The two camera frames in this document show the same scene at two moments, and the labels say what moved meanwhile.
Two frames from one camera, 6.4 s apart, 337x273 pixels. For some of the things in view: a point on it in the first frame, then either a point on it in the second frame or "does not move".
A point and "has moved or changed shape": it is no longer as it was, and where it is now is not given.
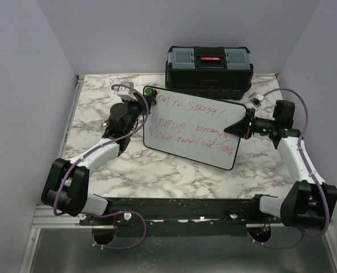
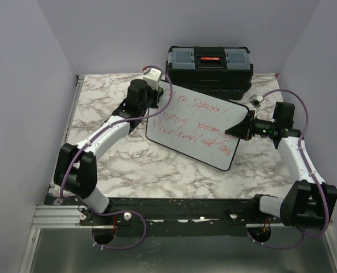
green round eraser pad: x=149 y=91 has moved or changed shape
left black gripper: x=140 y=103 to x=155 y=93
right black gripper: x=242 y=127 does not move
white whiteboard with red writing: x=193 y=127 does not move
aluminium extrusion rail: x=45 y=218 does not move
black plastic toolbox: x=223 y=72 does not move
